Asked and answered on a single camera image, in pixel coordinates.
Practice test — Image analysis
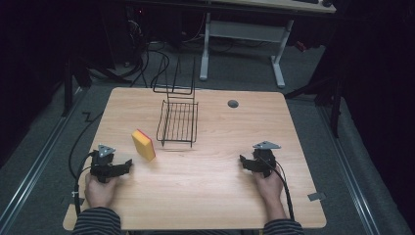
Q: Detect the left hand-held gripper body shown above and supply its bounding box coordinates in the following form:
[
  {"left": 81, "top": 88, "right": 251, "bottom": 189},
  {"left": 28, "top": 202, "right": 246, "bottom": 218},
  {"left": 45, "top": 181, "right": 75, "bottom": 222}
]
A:
[{"left": 89, "top": 144, "right": 117, "bottom": 184}]

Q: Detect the yellow and red sponge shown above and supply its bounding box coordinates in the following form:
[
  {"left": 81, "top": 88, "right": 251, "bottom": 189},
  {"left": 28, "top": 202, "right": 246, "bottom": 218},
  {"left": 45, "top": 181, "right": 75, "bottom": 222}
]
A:
[{"left": 130, "top": 128, "right": 158, "bottom": 163}]

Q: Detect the black metal stand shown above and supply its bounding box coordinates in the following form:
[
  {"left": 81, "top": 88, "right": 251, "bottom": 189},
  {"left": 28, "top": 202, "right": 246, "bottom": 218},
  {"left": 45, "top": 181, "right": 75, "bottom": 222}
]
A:
[
  {"left": 284, "top": 58, "right": 345, "bottom": 139},
  {"left": 60, "top": 57, "right": 131, "bottom": 118}
]

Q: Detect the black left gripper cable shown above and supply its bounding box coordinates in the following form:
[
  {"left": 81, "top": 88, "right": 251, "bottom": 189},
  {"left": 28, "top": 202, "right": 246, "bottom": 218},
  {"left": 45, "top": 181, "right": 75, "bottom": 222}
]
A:
[{"left": 68, "top": 112, "right": 104, "bottom": 217}]

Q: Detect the black wire rack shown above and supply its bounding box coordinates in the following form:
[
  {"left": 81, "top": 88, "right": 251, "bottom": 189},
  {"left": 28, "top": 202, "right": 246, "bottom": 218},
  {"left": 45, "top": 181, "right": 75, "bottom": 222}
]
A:
[{"left": 152, "top": 54, "right": 200, "bottom": 149}]

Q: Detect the person's left hand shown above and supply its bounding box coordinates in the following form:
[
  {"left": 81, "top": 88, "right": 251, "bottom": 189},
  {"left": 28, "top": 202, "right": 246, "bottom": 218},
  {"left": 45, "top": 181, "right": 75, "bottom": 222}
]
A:
[{"left": 84, "top": 171, "right": 119, "bottom": 210}]

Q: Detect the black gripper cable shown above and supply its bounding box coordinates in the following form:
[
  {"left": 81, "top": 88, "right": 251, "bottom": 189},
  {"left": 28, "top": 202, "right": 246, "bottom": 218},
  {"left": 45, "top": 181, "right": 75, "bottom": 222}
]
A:
[
  {"left": 68, "top": 112, "right": 104, "bottom": 217},
  {"left": 262, "top": 156, "right": 296, "bottom": 222}
]

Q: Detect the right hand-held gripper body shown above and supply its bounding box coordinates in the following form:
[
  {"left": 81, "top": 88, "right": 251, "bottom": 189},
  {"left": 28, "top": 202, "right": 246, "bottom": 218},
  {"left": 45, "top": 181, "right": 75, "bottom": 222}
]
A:
[{"left": 252, "top": 140, "right": 282, "bottom": 179}]

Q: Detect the bundle of black floor cables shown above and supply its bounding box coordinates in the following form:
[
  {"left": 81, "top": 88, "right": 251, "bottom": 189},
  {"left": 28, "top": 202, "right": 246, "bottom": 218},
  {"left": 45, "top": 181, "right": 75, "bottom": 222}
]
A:
[{"left": 123, "top": 19, "right": 209, "bottom": 88}]

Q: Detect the person's right hand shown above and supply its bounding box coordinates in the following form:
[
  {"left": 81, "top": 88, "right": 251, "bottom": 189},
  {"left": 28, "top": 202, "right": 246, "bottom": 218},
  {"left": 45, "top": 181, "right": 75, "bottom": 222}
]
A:
[{"left": 254, "top": 165, "right": 286, "bottom": 205}]

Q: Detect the white-legged desk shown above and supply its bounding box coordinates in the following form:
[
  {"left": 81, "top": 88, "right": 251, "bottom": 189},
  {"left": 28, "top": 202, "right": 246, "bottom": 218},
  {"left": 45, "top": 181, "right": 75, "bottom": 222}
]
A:
[{"left": 199, "top": 0, "right": 338, "bottom": 90}]

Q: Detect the grey tape piece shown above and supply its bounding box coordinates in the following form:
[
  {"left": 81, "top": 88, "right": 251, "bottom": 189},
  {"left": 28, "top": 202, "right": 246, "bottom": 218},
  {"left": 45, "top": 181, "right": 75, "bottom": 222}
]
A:
[{"left": 306, "top": 191, "right": 328, "bottom": 202}]

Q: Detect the metal floor rail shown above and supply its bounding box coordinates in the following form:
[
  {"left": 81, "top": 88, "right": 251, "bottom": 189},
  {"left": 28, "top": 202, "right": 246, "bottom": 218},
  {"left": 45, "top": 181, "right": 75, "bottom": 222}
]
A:
[
  {"left": 0, "top": 86, "right": 86, "bottom": 229},
  {"left": 317, "top": 106, "right": 382, "bottom": 235}
]

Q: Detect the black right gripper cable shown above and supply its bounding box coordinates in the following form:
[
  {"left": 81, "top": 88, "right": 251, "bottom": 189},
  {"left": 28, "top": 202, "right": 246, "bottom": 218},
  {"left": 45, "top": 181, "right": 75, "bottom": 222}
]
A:
[{"left": 262, "top": 156, "right": 296, "bottom": 222}]

